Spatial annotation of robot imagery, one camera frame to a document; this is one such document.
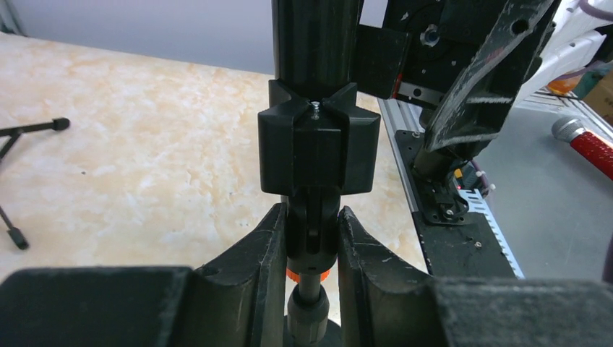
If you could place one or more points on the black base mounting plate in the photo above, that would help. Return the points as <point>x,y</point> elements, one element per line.
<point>457,234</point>

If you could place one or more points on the black microphone orange end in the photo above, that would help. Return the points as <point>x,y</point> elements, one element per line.
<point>314,43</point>

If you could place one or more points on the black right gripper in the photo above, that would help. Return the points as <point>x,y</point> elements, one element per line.
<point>434,52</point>

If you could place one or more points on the round base clamp stand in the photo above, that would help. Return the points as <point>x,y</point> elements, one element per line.
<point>312,152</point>

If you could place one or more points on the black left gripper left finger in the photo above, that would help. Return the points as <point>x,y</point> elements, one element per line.
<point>235,299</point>

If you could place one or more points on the red microphone silver head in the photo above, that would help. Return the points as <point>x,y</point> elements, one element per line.
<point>595,150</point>

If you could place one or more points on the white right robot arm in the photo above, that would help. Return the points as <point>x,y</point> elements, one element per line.
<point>581,34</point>

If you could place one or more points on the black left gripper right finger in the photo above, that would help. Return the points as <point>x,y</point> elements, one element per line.
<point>386,302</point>

